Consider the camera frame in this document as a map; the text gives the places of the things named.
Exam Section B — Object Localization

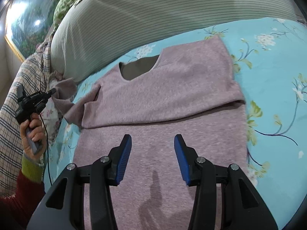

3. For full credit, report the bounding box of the mauve knit sweater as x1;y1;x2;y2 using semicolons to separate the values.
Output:
53;36;247;229

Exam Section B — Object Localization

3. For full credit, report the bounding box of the red sleeve green cuff forearm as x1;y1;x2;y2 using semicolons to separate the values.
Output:
1;154;45;229

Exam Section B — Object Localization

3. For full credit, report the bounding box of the person's left hand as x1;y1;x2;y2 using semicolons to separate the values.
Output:
20;113;47;162

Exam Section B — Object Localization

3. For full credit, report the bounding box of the beige plaid blanket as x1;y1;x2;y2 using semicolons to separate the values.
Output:
1;32;62;197

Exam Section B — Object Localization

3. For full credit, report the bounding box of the gold framed landscape painting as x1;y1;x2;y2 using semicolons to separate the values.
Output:
5;0;60;61

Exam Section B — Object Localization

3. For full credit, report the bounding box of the green striped pillow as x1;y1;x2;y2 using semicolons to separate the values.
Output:
50;0;298;82

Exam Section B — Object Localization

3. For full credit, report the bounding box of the thin black cable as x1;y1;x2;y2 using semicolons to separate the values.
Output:
38;113;54;187

